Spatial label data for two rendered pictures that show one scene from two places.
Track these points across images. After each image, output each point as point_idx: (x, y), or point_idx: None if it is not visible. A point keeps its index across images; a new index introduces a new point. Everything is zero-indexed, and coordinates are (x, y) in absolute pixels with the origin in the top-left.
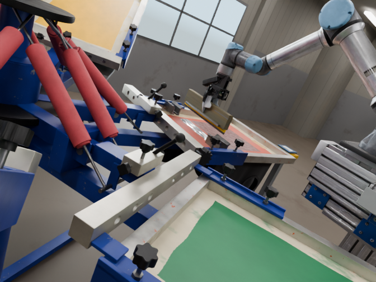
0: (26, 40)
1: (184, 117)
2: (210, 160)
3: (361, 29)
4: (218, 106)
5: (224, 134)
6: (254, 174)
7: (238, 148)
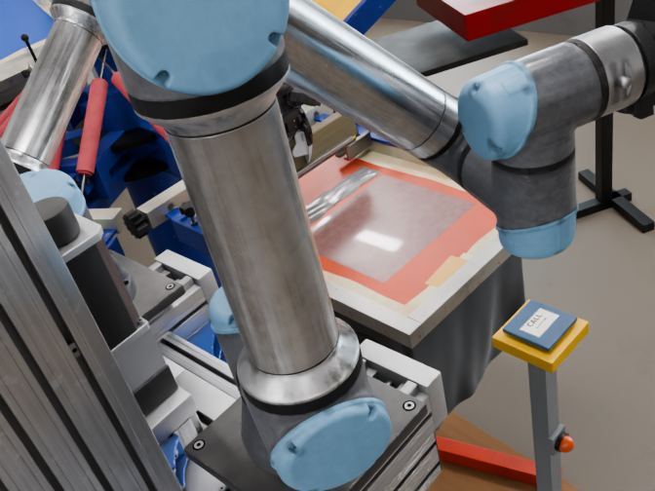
0: (103, 69)
1: (383, 168)
2: (191, 241)
3: (55, 19)
4: (292, 149)
5: (389, 220)
6: (365, 332)
7: (327, 251)
